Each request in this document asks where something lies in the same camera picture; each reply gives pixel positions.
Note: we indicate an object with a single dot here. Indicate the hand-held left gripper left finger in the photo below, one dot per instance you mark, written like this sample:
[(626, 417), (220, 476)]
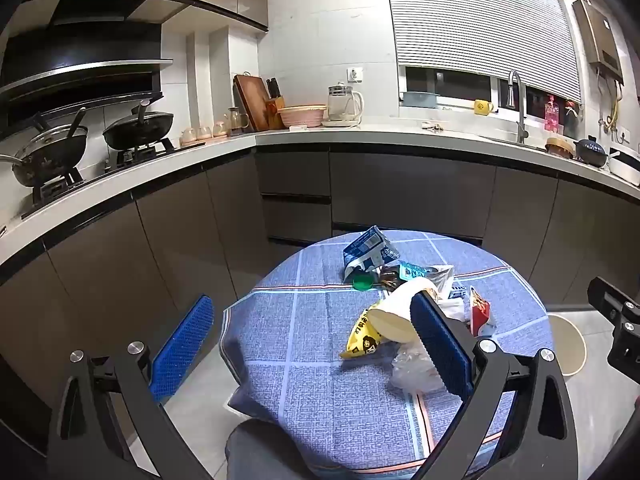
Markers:
[(182, 345)]

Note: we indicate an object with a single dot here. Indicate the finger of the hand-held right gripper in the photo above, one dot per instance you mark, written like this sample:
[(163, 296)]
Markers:
[(607, 294), (625, 352)]

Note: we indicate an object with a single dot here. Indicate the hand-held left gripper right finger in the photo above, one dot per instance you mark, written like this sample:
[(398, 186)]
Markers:
[(440, 345)]

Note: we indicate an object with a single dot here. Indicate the clear plastic bag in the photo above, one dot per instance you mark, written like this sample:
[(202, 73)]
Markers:
[(415, 367)]

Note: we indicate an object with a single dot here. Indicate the white tissue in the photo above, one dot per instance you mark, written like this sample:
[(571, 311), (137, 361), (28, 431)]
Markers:
[(455, 310)]

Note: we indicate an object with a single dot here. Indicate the beige paper cup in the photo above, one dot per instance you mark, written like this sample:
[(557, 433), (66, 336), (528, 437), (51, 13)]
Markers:
[(395, 315)]

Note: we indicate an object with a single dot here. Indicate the red snack packet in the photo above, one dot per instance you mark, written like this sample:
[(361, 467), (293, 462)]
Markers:
[(479, 305)]

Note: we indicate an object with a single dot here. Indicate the small blue white packet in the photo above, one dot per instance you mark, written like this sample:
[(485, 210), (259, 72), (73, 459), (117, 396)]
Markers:
[(459, 291)]

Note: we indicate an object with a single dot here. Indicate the beige round trash bin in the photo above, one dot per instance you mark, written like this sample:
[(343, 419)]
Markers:
[(567, 345)]

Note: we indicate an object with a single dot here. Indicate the silver foil wrapper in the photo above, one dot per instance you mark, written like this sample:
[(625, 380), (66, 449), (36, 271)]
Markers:
[(442, 277)]

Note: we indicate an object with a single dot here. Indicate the yellow snack packet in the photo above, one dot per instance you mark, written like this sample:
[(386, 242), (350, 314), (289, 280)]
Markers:
[(362, 345)]

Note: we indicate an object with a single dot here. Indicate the teal patterned packet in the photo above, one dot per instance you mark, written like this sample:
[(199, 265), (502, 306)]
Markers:
[(412, 271)]

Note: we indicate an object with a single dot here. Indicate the brown foil wrapper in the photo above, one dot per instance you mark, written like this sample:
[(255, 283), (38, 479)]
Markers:
[(387, 276)]

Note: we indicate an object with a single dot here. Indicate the green plastic cap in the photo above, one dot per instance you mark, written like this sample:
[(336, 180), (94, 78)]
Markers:
[(362, 281)]

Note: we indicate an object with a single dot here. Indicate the blue white milk carton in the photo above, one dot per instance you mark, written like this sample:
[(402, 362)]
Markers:
[(367, 250)]

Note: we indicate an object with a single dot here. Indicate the blue plaid tablecloth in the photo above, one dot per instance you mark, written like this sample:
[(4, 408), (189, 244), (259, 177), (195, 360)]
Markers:
[(310, 320)]

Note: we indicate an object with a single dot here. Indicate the white pot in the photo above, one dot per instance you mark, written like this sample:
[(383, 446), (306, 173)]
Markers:
[(625, 165)]

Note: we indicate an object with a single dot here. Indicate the person's left leg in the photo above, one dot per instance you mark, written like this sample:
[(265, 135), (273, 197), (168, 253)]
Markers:
[(270, 455)]

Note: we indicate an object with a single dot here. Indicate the dark blue pot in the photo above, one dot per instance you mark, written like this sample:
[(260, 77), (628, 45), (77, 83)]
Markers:
[(592, 152)]

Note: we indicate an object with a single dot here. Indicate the bamboo steamer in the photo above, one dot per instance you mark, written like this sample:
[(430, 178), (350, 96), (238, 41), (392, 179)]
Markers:
[(560, 147)]

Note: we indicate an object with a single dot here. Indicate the kitchen counter with dark cabinets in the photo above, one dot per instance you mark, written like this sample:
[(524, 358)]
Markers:
[(400, 195)]

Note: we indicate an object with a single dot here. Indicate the pink bottle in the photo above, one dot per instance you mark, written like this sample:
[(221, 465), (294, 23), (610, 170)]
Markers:
[(552, 117)]

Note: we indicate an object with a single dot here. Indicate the kitchen sink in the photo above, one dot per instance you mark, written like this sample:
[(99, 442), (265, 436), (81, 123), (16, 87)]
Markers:
[(505, 138)]

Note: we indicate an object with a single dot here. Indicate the black gas stove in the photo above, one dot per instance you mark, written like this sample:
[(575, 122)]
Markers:
[(65, 182)]

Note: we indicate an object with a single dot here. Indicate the steel kitchen faucet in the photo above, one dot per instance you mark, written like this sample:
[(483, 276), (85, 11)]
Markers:
[(522, 110)]

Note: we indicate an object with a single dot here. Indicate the small glass cup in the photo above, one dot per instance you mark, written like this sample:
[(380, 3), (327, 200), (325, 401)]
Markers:
[(188, 135), (204, 132), (220, 129)]

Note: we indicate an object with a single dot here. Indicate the metal keys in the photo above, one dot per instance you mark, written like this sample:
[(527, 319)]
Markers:
[(434, 126)]

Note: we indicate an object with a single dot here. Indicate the black wok with dark lid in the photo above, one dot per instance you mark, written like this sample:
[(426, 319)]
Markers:
[(137, 130)]

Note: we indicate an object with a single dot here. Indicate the yellow mug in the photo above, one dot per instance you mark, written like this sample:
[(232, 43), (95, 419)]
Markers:
[(482, 106)]

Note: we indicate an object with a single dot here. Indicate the glass pitcher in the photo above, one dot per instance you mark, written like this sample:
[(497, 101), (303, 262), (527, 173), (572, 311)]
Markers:
[(237, 122)]

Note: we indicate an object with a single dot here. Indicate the black wok with glass lid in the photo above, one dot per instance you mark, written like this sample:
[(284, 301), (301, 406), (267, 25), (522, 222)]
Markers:
[(47, 152)]

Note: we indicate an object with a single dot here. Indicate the wooden knife block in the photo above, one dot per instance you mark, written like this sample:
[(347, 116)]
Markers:
[(275, 110)]

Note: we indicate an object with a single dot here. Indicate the wooden cutting board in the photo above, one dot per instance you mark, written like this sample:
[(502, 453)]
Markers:
[(252, 100)]

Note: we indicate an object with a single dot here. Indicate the pink basket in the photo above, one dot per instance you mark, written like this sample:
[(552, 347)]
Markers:
[(302, 116)]

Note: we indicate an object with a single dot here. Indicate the glass electric kettle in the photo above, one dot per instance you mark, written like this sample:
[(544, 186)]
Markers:
[(342, 105)]

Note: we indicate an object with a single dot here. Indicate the metallic water heater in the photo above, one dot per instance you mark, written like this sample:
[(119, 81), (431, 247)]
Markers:
[(597, 35)]

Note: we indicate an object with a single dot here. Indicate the kitchen window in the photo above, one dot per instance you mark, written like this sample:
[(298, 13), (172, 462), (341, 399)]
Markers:
[(450, 82)]

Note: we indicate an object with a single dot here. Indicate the white window blind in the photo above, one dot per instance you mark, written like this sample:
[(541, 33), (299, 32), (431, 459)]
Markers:
[(475, 15)]

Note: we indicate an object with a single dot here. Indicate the black range hood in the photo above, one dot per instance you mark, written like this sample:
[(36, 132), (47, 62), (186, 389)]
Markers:
[(75, 50)]

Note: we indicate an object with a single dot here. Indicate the white wall socket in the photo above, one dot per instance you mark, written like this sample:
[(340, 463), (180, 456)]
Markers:
[(625, 135), (355, 74)]

